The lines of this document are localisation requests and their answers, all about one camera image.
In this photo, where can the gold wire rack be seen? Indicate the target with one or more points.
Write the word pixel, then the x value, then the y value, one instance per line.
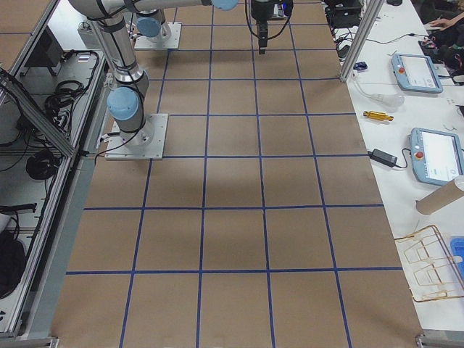
pixel 431 269

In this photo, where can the cardboard tube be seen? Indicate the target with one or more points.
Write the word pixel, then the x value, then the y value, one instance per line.
pixel 440 198

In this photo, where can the white light bulb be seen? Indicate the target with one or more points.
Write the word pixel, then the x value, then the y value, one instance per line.
pixel 389 101

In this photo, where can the far teach pendant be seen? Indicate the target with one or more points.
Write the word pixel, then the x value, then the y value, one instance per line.
pixel 416 73

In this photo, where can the black power adapter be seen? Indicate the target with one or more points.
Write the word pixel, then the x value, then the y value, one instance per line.
pixel 384 158

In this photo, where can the near teach pendant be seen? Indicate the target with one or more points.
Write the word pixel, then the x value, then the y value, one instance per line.
pixel 437 157

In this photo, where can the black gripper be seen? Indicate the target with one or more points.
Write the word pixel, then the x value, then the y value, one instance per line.
pixel 260 11

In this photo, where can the blue plastic box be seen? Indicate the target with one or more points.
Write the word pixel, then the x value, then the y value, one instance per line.
pixel 457 250

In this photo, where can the teach pendant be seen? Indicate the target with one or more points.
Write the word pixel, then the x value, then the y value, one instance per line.
pixel 416 73
pixel 437 157

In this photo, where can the brass cylindrical fitting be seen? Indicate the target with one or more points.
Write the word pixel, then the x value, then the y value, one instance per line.
pixel 379 116

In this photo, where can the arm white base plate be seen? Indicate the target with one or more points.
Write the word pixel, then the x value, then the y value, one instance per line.
pixel 147 144
pixel 143 43

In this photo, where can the aluminium frame post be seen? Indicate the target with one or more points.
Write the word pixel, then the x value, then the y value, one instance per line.
pixel 366 24

